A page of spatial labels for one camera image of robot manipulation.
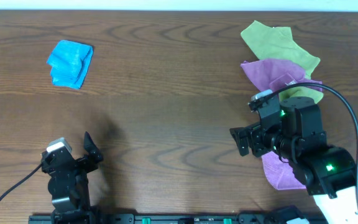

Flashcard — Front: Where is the blue microfiber cloth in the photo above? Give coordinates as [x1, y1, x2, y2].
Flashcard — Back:
[47, 40, 93, 90]

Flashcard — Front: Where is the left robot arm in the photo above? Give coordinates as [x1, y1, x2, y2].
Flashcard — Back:
[40, 132, 104, 223]

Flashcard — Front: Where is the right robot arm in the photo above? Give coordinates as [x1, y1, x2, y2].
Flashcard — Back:
[230, 96, 358, 223]

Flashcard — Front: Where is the lower purple microfiber cloth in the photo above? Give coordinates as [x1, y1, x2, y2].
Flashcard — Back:
[262, 152, 306, 190]

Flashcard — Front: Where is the purple microfiber cloth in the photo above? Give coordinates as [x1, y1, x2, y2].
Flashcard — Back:
[241, 58, 323, 92]
[262, 152, 306, 190]

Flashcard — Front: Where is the upper purple microfiber cloth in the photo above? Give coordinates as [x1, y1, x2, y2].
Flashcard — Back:
[241, 58, 323, 92]

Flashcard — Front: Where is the lower green microfiber cloth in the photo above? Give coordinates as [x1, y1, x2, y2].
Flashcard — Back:
[279, 86, 324, 103]

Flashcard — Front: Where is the green microfiber cloth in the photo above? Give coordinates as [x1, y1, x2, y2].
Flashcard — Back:
[279, 86, 324, 103]
[240, 20, 321, 80]

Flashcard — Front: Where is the upper green microfiber cloth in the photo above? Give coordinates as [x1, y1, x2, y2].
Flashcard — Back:
[240, 20, 321, 80]

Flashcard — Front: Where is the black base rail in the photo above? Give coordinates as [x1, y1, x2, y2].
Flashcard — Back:
[28, 213, 328, 224]

